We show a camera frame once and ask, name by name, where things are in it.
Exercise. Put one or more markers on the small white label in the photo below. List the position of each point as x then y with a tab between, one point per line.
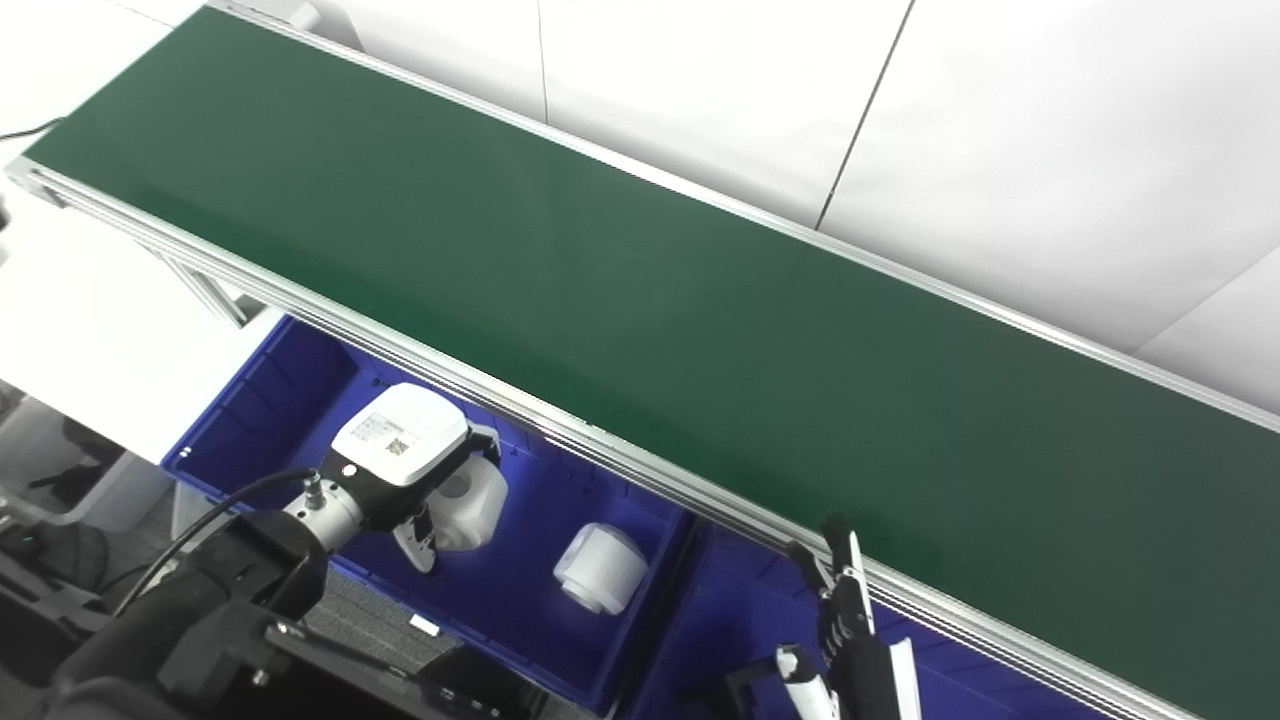
424	625

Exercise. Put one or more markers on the white round plastic part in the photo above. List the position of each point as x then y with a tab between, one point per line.
475	505
600	570

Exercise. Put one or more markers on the aluminium conveyor leg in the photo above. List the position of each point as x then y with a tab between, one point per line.
210	290

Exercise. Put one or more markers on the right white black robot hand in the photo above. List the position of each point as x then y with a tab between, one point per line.
850	620

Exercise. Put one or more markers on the blue plastic bin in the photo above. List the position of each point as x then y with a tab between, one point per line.
720	620
500	610

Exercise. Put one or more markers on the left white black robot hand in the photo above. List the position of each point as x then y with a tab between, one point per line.
405	440

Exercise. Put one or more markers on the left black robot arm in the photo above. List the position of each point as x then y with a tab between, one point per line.
200	610

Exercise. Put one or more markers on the black robot body bracket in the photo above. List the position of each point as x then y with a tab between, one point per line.
420	690

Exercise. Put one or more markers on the green conveyor belt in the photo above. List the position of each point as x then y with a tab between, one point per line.
650	300
480	390

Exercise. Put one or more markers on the grey conveyor end housing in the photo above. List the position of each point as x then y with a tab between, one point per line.
303	14

